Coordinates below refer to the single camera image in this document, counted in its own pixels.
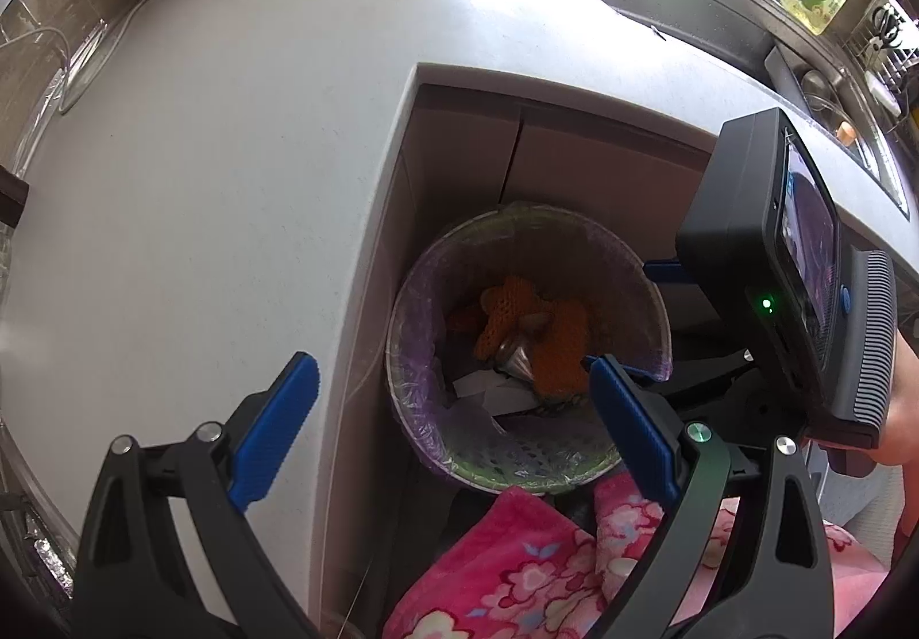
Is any wire dish rack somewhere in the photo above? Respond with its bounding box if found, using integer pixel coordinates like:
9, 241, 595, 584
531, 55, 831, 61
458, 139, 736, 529
843, 0, 919, 81

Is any pink floral fleece cloth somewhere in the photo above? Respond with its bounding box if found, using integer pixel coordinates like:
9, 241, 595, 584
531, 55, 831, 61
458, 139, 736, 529
384, 467, 891, 639

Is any white paper scrap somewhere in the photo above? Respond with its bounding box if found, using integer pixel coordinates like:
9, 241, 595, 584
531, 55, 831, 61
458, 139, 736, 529
449, 372, 536, 411

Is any stainless steel sink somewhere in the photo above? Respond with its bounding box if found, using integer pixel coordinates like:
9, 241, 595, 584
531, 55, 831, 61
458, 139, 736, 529
761, 36, 909, 209

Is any green perforated trash bin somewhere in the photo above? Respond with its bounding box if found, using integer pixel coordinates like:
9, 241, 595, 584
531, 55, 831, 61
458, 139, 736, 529
386, 199, 672, 495

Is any purple plastic bin liner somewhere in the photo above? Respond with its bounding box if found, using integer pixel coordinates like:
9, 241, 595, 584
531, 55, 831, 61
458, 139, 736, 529
386, 199, 672, 489

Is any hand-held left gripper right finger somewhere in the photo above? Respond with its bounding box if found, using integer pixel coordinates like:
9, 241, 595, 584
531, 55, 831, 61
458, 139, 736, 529
567, 353, 837, 639

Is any dark brown object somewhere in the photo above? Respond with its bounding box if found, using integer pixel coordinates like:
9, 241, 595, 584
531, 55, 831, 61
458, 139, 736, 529
0, 168, 30, 230

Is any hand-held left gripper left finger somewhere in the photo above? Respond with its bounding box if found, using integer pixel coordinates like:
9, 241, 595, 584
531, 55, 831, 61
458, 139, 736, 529
68, 352, 321, 639

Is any silver foil wrapper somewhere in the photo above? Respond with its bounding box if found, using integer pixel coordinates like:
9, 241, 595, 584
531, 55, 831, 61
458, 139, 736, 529
495, 332, 541, 383

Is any person's right forearm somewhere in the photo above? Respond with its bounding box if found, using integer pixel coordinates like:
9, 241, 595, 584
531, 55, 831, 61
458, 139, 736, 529
874, 326, 919, 540

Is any white power cable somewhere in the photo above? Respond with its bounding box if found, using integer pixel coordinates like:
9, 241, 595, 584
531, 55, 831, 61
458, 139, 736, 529
0, 0, 145, 116

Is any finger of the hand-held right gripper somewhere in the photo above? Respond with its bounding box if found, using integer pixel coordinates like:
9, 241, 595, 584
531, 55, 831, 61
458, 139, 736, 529
632, 352, 756, 410
644, 258, 719, 331

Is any clear plastic container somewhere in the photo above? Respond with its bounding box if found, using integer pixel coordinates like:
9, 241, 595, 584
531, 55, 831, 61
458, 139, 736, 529
0, 424, 80, 604

